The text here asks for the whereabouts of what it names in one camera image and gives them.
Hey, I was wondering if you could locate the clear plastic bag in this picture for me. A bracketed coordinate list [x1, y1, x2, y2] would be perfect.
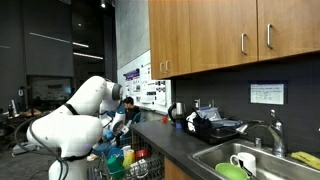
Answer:
[194, 106, 224, 123]

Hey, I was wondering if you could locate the large white research poster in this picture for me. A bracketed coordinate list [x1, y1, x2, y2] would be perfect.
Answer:
[140, 64, 168, 106]

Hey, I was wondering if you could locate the small purple poster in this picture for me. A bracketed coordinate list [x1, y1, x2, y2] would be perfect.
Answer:
[123, 68, 142, 94]

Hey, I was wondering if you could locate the lime green cup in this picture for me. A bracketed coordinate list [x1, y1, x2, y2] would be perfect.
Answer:
[122, 148, 136, 169]

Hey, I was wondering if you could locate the plain white mug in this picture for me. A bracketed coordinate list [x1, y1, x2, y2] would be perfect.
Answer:
[229, 152, 257, 176]

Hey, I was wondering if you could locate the green bowl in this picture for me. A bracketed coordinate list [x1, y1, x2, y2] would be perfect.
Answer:
[214, 162, 249, 180]

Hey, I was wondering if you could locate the blue plastic bowl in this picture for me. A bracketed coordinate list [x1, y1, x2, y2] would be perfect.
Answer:
[107, 146, 124, 160]

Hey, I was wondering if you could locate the seated person black hoodie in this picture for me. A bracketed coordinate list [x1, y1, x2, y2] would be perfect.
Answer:
[122, 96, 142, 126]

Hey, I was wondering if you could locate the wooden base cabinet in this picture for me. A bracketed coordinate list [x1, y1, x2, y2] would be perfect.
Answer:
[164, 156, 193, 180]

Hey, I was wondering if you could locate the white wall sign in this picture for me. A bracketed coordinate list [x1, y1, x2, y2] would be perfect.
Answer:
[249, 83, 285, 106]

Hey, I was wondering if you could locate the wooden wall cabinet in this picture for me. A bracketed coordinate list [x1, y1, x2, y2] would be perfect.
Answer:
[148, 0, 320, 80]

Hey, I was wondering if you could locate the yellow sponge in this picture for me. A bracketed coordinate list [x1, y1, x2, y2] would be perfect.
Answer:
[290, 151, 320, 171]

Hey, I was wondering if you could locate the blue cup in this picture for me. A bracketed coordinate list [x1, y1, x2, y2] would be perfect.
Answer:
[103, 128, 116, 141]

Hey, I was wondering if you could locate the whiteboard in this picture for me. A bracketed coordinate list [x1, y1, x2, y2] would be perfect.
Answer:
[116, 49, 173, 114]

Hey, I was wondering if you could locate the black steel kettle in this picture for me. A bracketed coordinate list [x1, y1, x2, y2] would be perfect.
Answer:
[167, 101, 187, 130]

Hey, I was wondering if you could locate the blue chair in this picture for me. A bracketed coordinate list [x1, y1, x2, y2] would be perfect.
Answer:
[132, 111, 143, 125]

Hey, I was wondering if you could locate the green plastic cup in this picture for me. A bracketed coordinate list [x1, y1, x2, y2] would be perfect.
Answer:
[106, 154, 126, 180]

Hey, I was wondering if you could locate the steel sink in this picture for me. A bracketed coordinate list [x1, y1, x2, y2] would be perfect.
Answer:
[188, 139, 320, 180]

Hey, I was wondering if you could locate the ceiling strip light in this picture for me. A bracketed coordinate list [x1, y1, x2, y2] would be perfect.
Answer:
[29, 31, 90, 49]
[73, 51, 105, 61]

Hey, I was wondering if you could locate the chrome faucet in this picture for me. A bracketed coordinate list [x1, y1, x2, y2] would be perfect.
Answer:
[246, 109, 288, 158]

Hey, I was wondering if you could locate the red plastic bowl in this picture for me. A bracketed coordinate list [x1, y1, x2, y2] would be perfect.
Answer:
[134, 148, 151, 161]

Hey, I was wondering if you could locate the black dish drainer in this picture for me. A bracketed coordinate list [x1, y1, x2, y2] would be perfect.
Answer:
[186, 116, 248, 145]

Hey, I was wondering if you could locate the wire dishwasher rack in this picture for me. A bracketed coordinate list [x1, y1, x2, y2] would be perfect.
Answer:
[87, 133, 166, 180]

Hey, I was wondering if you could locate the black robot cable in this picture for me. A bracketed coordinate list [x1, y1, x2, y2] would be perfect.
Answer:
[13, 116, 69, 180]

